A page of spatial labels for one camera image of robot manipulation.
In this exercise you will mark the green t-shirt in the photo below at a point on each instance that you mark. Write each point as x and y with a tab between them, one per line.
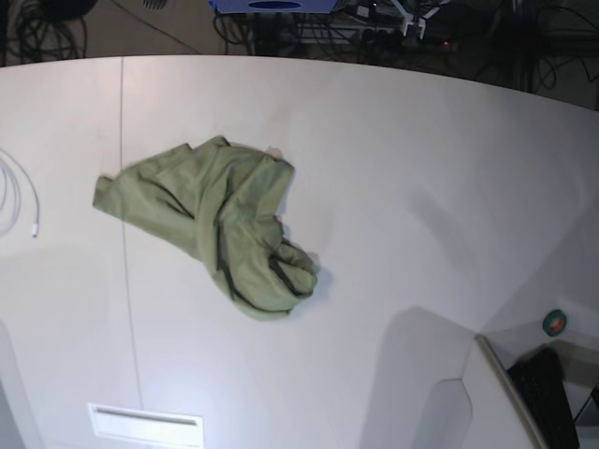
217	203

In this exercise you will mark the black power strip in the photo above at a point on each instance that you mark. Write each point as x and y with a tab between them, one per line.
394	40

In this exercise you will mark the green tape roll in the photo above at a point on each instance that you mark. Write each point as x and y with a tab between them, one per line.
554	323

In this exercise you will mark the white table slot plate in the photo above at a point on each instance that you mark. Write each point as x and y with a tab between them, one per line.
150	428

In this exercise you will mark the black keyboard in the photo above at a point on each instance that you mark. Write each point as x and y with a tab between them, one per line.
539	381

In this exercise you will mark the grey laptop edge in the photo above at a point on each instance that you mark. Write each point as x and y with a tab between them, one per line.
525	419

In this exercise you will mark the white bracket stand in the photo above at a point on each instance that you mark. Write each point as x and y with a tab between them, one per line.
415	15

